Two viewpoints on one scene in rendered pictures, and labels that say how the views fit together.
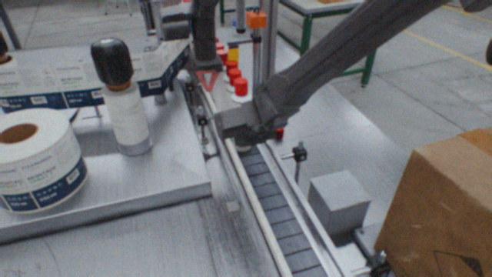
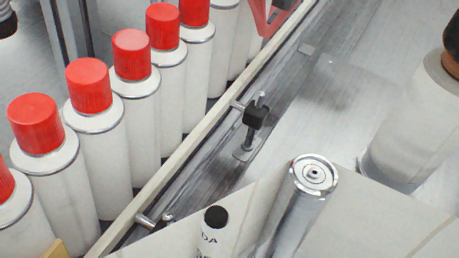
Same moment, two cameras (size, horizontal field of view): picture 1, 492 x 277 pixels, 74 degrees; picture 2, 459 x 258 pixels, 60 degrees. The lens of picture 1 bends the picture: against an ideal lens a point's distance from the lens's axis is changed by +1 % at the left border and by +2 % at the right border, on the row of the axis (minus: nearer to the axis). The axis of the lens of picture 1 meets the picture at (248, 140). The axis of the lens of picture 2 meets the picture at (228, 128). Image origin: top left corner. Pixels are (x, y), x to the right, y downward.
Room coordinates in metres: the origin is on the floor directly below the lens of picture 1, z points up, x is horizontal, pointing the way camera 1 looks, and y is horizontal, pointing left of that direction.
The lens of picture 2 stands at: (1.12, 0.35, 1.30)
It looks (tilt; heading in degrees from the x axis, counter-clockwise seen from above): 49 degrees down; 218
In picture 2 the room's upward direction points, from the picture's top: 11 degrees clockwise
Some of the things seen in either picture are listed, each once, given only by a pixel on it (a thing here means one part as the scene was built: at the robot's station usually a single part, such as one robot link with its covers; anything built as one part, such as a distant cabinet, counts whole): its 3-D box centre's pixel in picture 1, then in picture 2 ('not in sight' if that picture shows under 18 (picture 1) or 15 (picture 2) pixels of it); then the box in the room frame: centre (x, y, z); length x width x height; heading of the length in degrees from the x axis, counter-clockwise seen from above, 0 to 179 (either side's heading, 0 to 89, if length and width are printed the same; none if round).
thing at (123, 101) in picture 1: (123, 98); (447, 95); (0.71, 0.31, 1.03); 0.09 x 0.09 x 0.30
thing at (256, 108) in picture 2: (202, 123); (254, 121); (0.80, 0.14, 0.89); 0.03 x 0.03 x 0.12; 18
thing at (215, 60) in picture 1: (205, 49); not in sight; (0.78, 0.11, 1.13); 0.10 x 0.07 x 0.07; 18
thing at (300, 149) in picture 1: (290, 169); not in sight; (0.57, -0.10, 0.91); 0.07 x 0.03 x 0.16; 108
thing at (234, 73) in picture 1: (236, 106); (237, 18); (0.75, 0.03, 0.98); 0.05 x 0.05 x 0.20
